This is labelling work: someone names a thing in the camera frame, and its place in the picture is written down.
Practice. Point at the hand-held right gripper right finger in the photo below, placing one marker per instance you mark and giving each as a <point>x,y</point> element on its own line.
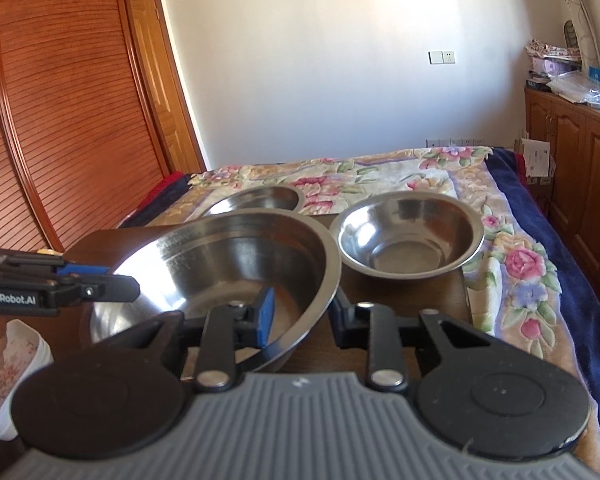
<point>345,327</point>

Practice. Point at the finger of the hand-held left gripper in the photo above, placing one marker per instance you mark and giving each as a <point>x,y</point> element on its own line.
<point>85,270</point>
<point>105,289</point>

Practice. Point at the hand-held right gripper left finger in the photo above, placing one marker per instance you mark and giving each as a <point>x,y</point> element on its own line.
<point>266,317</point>

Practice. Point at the large stainless steel bowl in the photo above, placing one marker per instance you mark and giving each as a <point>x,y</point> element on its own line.
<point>215,265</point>

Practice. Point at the medium stainless steel bowl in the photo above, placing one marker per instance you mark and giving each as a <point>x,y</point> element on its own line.
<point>410,240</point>

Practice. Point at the small stainless steel bowl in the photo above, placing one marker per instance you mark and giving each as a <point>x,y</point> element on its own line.
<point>260,202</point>

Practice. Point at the large white floral plate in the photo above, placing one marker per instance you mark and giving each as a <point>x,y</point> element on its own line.
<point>2,427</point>

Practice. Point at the red cloth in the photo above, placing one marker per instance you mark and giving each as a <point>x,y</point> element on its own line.
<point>165,190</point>

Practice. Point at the floral blanket with navy border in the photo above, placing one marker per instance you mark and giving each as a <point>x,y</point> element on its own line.
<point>410,170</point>

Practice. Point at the wooden louvered wardrobe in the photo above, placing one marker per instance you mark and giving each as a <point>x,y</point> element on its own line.
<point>60,100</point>

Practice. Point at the wooden panel door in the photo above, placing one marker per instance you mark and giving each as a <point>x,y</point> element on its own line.
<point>160,85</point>

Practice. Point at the wooden sideboard cabinet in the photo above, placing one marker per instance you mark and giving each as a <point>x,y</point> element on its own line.
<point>575,170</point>

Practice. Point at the black book stack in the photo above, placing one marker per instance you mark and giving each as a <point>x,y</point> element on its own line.
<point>537,82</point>

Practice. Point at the clear plastic bag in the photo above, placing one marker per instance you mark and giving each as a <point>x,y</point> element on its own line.
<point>575,87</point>

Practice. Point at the pink storage box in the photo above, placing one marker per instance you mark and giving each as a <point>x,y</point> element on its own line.
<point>555,64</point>

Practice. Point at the folded floral cloth stack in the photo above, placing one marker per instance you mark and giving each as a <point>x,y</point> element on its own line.
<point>552,49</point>

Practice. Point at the brown hand fan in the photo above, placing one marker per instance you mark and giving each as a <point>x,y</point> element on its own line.
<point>570,34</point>

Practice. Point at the patterned beige curtain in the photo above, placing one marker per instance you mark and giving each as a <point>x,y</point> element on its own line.
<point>580,15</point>

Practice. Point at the row of wall sockets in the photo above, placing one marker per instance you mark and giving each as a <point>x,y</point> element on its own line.
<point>455,141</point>

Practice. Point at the white wall switch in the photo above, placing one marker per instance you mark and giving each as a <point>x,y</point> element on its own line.
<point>442,57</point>

